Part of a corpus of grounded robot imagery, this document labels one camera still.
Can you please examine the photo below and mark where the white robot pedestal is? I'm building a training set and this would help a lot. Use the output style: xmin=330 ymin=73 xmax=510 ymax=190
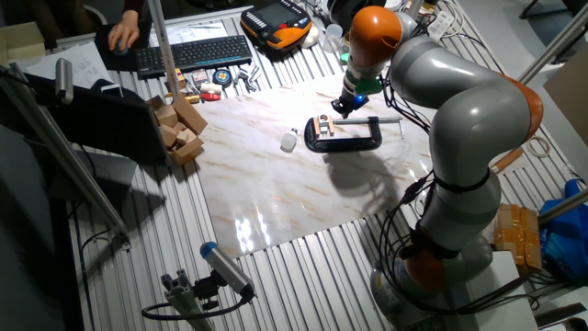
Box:
xmin=452 ymin=250 xmax=541 ymax=331

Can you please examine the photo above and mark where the hammer with wooden handle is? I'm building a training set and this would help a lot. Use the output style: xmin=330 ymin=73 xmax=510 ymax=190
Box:
xmin=490 ymin=146 xmax=526 ymax=175

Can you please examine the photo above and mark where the long slanted aluminium profile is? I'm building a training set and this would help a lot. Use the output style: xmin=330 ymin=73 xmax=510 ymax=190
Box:
xmin=0 ymin=63 xmax=132 ymax=252

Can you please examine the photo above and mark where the short aluminium profile stub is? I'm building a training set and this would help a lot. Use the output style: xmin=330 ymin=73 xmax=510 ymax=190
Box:
xmin=160 ymin=268 xmax=217 ymax=331

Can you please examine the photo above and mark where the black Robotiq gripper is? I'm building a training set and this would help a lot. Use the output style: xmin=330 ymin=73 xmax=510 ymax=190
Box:
xmin=330 ymin=89 xmax=371 ymax=120

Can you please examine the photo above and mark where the white printed paper sheet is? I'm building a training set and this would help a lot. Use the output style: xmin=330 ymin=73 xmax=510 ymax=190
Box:
xmin=149 ymin=20 xmax=230 ymax=47

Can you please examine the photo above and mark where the black computer keyboard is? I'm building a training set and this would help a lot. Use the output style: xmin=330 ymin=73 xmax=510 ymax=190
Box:
xmin=134 ymin=34 xmax=254 ymax=80

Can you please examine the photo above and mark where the brass pipe fitting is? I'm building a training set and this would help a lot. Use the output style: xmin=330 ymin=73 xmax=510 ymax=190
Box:
xmin=164 ymin=93 xmax=202 ymax=105

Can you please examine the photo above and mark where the black camera cable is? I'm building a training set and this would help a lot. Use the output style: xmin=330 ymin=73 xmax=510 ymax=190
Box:
xmin=141 ymin=293 xmax=256 ymax=322

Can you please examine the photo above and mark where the beige foam box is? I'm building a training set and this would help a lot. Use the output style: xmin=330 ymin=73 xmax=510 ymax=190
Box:
xmin=0 ymin=21 xmax=47 ymax=63

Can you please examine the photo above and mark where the white power strip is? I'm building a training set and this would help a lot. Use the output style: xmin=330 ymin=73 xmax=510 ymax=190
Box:
xmin=426 ymin=9 xmax=455 ymax=40

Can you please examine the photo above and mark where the blue plastic bag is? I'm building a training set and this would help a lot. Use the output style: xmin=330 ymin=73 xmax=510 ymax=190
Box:
xmin=539 ymin=177 xmax=588 ymax=281

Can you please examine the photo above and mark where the black orange teach pendant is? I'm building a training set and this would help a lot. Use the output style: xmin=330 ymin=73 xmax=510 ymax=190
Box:
xmin=239 ymin=0 xmax=314 ymax=51

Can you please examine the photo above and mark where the beige rubber ring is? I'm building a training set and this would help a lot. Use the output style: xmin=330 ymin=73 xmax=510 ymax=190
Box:
xmin=526 ymin=135 xmax=551 ymax=159

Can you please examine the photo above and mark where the person's bare hand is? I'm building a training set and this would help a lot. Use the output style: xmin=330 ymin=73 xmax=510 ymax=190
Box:
xmin=107 ymin=9 xmax=141 ymax=52

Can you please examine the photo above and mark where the white egg shaped object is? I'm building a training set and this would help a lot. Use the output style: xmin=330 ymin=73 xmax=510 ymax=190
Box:
xmin=300 ymin=25 xmax=321 ymax=50

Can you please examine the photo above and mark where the white light bulb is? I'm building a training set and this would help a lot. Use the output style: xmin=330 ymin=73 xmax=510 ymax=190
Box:
xmin=279 ymin=127 xmax=300 ymax=153

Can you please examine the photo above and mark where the aluminium frame bar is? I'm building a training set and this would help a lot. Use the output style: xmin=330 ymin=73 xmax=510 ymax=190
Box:
xmin=537 ymin=188 xmax=588 ymax=226

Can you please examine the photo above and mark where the brown cardboard sheet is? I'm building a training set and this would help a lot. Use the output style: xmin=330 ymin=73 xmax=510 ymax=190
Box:
xmin=543 ymin=57 xmax=588 ymax=148

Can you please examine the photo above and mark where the silver depth camera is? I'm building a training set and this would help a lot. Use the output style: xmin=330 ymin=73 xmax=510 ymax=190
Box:
xmin=54 ymin=57 xmax=74 ymax=105

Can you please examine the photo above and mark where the brown taped cardboard package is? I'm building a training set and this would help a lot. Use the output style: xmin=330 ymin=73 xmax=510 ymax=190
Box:
xmin=493 ymin=203 xmax=543 ymax=272

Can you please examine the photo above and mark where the clear plastic jar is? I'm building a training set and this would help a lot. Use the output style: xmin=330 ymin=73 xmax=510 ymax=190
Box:
xmin=322 ymin=23 xmax=344 ymax=53

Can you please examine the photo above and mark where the black metal C-clamp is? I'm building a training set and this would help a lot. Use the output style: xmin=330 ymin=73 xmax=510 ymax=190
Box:
xmin=303 ymin=115 xmax=405 ymax=154

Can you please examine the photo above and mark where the black mouse pad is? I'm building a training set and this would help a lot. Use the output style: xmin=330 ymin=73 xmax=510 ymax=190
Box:
xmin=94 ymin=21 xmax=153 ymax=73

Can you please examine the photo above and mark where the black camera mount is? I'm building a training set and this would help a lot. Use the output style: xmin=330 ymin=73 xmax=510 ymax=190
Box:
xmin=192 ymin=270 xmax=221 ymax=312

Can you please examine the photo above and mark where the open brown cardboard box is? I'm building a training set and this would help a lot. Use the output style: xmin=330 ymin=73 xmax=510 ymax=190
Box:
xmin=145 ymin=94 xmax=209 ymax=166

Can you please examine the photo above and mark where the white paper stack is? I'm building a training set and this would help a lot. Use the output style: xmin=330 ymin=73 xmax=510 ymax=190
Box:
xmin=25 ymin=41 xmax=114 ymax=89

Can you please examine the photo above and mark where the silver camera blue cap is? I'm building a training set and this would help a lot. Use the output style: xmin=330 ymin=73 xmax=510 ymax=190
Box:
xmin=199 ymin=241 xmax=256 ymax=298

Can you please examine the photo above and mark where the marble pattern table sheet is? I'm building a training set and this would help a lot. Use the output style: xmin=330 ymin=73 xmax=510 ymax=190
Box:
xmin=193 ymin=73 xmax=529 ymax=259

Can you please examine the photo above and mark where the tall aluminium frame post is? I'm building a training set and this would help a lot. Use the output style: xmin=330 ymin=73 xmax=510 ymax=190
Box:
xmin=146 ymin=0 xmax=181 ymax=100

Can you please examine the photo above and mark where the slanted aluminium frame brace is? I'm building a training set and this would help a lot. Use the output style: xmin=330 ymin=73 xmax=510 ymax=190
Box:
xmin=517 ymin=4 xmax=588 ymax=86

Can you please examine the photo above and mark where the black laptop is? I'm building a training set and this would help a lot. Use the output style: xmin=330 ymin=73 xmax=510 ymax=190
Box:
xmin=25 ymin=73 xmax=169 ymax=203

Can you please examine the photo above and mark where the small printed card box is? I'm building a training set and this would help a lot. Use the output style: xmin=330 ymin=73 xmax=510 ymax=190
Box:
xmin=191 ymin=68 xmax=210 ymax=91

